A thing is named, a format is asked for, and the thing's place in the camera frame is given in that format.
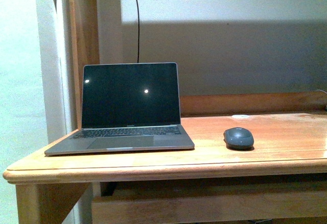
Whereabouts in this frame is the dark grey computer mouse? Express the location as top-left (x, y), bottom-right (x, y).
top-left (223, 127), bottom-right (254, 151)

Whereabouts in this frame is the grey open laptop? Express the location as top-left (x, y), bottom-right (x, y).
top-left (45, 62), bottom-right (195, 156)

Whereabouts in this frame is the white round sticker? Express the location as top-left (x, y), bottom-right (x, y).
top-left (232, 114), bottom-right (250, 119)

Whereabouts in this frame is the wooden desk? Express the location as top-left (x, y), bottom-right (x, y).
top-left (3, 91), bottom-right (326, 223)

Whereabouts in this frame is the wooden pull-out keyboard tray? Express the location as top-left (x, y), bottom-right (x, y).
top-left (92, 182), bottom-right (326, 223)

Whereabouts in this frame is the black hanging wall cable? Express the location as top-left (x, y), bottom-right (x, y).
top-left (131, 0), bottom-right (141, 63)

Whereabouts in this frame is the wooden door frame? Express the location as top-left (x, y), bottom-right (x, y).
top-left (69, 0), bottom-right (100, 129)

